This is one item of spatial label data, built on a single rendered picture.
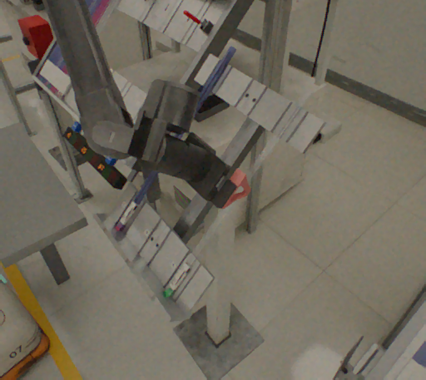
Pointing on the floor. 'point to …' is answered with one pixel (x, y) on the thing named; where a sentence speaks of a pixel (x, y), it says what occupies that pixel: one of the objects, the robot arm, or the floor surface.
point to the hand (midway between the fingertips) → (228, 176)
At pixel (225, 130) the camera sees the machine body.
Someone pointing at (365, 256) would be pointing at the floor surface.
